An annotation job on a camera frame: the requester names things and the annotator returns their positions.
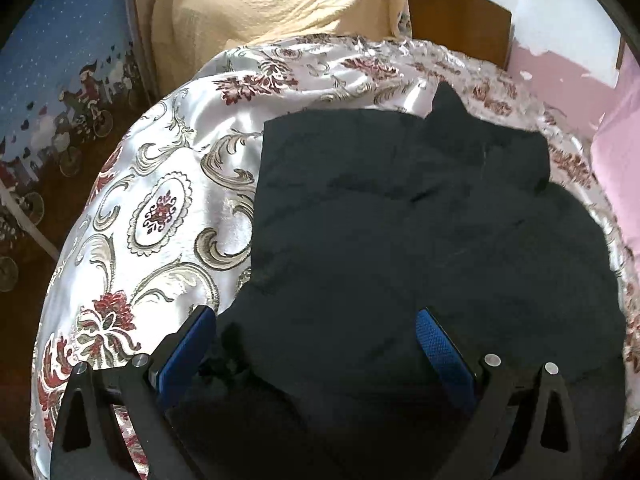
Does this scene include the floral satin bedspread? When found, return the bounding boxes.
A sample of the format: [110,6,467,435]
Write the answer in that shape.
[29,35,639,479]

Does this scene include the yellow hanging sheet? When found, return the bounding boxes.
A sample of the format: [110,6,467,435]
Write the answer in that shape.
[136,0,407,94]

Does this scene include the pink curtain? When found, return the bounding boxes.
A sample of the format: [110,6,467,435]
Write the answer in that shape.
[589,58,640,261]

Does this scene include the blue fabric wardrobe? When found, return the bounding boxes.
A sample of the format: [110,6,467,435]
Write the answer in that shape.
[1,0,148,460]

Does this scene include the black padded jacket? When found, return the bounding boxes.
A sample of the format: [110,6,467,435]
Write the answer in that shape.
[169,84,626,479]

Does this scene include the wooden headboard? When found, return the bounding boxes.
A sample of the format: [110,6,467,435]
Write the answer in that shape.
[408,0,512,70]

